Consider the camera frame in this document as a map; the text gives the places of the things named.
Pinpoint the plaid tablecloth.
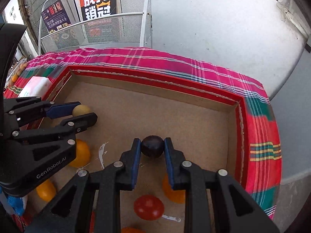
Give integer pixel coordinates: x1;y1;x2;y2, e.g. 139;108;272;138
3;47;282;220

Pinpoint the clear plastic container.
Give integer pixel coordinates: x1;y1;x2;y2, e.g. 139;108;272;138
8;58;29;83

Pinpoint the red cardboard box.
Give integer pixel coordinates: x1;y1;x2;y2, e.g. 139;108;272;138
24;64;251;233

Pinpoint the dark purple plum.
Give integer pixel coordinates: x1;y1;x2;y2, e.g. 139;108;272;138
141;135;164;159

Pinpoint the white tissue pack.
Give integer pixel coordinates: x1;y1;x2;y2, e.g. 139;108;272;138
18;76;52;98

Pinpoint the kiwi fruit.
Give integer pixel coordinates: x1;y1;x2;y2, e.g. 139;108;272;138
72;104;90;117

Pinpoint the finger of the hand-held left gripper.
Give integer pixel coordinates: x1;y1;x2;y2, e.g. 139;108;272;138
3;97;82;121
12;112;98;145

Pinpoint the black and red book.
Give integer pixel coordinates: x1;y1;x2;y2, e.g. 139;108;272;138
73;0;122;47

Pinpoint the red tomato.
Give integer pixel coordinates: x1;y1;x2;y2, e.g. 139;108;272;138
133;195;165;221

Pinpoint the white metal mesh rack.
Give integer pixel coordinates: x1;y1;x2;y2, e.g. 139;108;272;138
38;0;153;54

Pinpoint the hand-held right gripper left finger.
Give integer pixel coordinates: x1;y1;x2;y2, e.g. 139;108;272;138
25;138;142;233

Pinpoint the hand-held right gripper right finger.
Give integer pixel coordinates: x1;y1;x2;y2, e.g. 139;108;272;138
164;137;281;233

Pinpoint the yellow-orange orange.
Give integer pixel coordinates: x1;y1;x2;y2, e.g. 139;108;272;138
36;178;57;202
68;139;91;168

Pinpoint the dark cookbook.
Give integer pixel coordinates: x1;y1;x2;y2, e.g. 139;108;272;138
41;0;81;50

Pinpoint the white paper notice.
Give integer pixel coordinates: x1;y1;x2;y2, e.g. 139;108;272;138
6;5;18;22

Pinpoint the orange tangerine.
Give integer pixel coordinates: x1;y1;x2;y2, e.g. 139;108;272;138
162;173;186;204
121;227;146;233

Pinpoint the blue crinkled cloth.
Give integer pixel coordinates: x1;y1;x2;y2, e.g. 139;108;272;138
0;190;28;217

